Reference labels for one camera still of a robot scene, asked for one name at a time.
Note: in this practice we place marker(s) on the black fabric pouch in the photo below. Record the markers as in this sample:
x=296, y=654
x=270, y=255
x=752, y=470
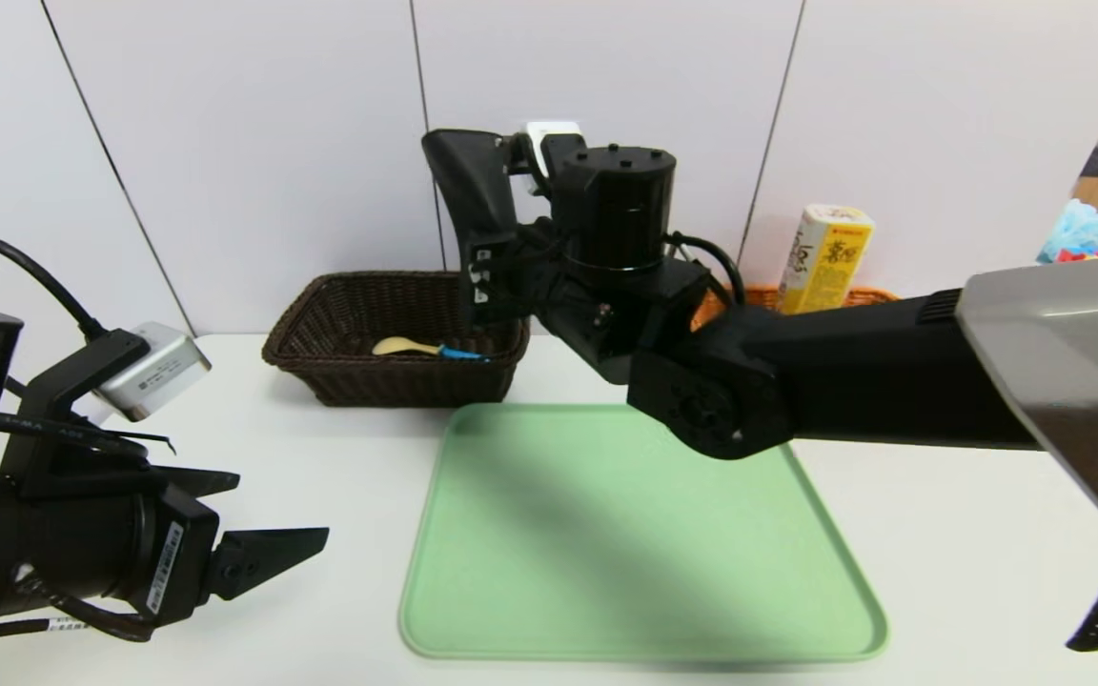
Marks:
x=473, y=181

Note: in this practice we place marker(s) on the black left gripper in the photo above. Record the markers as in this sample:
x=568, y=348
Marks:
x=172, y=564

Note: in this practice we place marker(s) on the dark brown wicker basket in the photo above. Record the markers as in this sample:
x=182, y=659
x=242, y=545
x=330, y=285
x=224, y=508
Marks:
x=358, y=310

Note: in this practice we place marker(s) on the colourful puzzle cube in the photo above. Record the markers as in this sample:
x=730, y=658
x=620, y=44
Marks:
x=1078, y=254

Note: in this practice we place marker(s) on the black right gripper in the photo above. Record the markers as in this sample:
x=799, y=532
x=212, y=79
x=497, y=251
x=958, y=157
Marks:
x=483, y=272

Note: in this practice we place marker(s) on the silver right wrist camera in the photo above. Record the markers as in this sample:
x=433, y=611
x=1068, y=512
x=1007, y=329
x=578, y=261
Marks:
x=549, y=135

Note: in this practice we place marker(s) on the yellow hexagonal snack box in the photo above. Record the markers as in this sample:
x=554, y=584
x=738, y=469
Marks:
x=830, y=262

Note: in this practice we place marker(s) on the orange wicker basket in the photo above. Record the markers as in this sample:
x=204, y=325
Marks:
x=873, y=296

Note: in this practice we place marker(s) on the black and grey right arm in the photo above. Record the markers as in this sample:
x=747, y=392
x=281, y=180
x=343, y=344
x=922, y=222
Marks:
x=844, y=381

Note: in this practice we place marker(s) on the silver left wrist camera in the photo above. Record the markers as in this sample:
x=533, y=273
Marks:
x=153, y=372

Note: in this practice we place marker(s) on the black and orange left arm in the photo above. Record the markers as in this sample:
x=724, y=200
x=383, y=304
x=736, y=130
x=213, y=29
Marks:
x=34, y=553

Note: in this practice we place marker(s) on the blue mesh bath pouf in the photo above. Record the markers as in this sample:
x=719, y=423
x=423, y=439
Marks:
x=1078, y=227

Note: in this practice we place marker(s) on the light green plastic tray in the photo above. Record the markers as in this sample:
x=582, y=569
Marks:
x=606, y=562

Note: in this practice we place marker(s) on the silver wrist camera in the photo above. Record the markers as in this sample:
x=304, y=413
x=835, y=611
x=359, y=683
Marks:
x=549, y=135
x=153, y=372

